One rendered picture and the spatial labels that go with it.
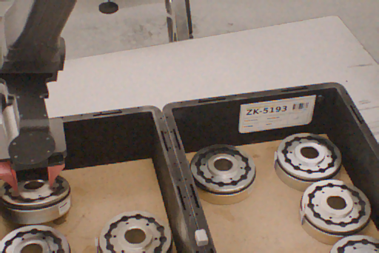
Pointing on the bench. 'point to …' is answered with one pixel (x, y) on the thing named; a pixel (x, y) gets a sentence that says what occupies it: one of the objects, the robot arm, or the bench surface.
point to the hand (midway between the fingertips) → (32, 182)
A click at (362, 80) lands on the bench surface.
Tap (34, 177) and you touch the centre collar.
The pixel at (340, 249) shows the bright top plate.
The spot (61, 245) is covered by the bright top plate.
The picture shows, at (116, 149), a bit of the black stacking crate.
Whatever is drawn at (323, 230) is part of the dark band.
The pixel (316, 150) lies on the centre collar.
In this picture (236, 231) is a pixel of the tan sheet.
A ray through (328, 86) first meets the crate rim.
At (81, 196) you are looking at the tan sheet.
